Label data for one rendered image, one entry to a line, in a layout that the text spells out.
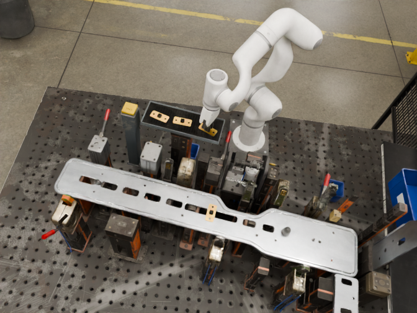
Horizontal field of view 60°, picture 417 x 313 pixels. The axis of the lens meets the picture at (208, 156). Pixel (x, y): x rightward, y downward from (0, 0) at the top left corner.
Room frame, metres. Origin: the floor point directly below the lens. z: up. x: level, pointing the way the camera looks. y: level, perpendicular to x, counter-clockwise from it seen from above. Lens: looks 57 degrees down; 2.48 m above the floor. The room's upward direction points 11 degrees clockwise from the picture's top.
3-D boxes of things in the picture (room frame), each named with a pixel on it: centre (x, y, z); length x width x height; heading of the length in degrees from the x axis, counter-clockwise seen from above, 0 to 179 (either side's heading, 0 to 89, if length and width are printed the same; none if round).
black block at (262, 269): (0.50, -0.32, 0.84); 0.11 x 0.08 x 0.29; 176
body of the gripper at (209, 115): (1.02, 0.03, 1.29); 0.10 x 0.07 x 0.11; 158
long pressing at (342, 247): (0.68, -0.04, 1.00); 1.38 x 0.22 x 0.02; 86
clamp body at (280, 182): (0.86, -0.36, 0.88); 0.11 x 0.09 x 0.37; 176
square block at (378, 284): (0.51, -0.79, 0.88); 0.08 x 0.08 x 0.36; 86
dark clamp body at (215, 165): (0.89, -0.04, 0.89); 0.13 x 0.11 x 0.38; 176
